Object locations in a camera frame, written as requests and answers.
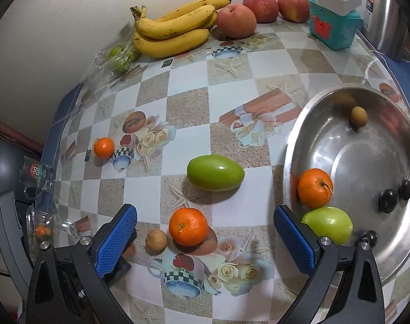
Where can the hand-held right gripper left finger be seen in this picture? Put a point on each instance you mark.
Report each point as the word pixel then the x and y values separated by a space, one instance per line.
pixel 115 239

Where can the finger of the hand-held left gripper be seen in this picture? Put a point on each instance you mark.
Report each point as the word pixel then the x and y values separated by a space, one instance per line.
pixel 122 267

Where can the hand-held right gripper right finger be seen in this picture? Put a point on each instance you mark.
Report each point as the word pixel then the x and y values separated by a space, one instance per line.
pixel 294 239

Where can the small tan longan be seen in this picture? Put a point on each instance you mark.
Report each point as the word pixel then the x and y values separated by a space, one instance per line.
pixel 156 240
pixel 358 117

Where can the green oval fruit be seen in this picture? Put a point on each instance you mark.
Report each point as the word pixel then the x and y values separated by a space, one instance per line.
pixel 215 172
pixel 333 224

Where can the orange tangerine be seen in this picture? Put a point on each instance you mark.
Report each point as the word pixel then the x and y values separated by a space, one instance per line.
pixel 103 147
pixel 188 226
pixel 315 188

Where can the round stainless steel pan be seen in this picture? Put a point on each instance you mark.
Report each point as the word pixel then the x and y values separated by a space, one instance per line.
pixel 360 162

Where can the clear glass jar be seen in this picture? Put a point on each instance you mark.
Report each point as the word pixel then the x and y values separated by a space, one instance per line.
pixel 39 222

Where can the grey plastic panel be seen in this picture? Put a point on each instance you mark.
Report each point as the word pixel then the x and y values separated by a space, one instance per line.
pixel 5 229

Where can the dark grey cabinet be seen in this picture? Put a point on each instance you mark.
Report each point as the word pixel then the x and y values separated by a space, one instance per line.
pixel 2 162

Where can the clear bag of green fruit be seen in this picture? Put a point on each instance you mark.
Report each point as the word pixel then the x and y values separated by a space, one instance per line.
pixel 120 60

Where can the teal plastic box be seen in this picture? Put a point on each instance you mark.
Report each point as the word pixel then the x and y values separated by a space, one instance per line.
pixel 333 32

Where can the yellow banana bunch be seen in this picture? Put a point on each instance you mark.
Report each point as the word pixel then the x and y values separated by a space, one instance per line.
pixel 171 27

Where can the red apples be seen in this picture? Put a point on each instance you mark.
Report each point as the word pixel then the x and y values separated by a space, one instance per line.
pixel 236 20

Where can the red apple right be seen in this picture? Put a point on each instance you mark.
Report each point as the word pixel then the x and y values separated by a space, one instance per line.
pixel 293 6

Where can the red apple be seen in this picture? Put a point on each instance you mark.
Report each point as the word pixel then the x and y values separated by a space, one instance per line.
pixel 261 6
pixel 293 6

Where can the stainless steel pot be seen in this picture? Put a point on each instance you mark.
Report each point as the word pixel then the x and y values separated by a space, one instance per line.
pixel 387 23

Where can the red apple middle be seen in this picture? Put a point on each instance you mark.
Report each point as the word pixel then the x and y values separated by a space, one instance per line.
pixel 261 6

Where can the brown wooden post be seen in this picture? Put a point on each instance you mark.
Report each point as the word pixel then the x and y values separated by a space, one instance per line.
pixel 19 135

